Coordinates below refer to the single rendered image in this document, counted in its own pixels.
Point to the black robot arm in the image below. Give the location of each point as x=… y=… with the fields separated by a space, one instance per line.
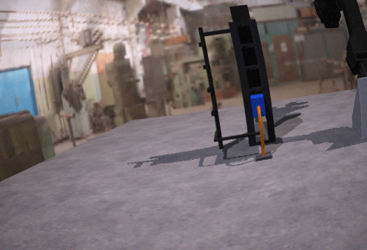
x=328 y=11

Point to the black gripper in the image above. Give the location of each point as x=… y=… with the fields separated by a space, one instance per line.
x=334 y=24

